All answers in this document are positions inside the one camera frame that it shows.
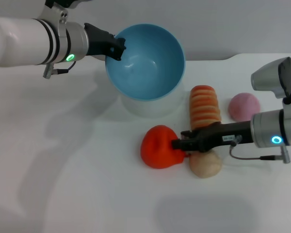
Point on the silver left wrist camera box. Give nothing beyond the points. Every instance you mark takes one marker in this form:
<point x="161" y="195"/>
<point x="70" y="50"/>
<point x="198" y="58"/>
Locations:
<point x="59" y="7"/>

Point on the blue bowl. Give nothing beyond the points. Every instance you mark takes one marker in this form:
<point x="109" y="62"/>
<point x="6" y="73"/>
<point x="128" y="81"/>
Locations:
<point x="148" y="65"/>

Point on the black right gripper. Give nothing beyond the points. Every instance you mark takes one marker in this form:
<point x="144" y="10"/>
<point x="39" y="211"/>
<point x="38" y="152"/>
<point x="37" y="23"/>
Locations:
<point x="220" y="136"/>

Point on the beige round bun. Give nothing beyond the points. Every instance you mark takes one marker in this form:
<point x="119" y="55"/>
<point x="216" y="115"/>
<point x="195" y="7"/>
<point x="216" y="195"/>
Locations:
<point x="206" y="165"/>

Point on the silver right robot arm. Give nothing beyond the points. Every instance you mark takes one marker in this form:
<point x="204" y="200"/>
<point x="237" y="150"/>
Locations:
<point x="276" y="128"/>

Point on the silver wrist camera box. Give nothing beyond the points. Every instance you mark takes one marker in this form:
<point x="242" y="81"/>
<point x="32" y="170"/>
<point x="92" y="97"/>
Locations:
<point x="59" y="7"/>
<point x="269" y="77"/>

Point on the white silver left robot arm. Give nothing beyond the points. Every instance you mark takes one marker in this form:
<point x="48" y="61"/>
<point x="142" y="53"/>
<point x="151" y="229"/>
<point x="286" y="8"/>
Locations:
<point x="26" y="42"/>

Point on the orange toy fruit with stem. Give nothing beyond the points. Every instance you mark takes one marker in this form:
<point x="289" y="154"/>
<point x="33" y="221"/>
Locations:
<point x="157" y="148"/>

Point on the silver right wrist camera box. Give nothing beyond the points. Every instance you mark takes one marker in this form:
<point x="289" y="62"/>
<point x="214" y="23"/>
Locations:
<point x="269" y="77"/>

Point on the orange striped bread roll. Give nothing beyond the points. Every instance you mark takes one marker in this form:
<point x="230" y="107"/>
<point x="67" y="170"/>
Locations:
<point x="205" y="106"/>

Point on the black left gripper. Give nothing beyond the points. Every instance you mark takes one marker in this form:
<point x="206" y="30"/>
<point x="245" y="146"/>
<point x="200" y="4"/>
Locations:
<point x="98" y="41"/>

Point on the pink round bun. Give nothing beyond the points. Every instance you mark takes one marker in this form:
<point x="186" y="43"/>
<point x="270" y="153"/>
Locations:
<point x="242" y="106"/>

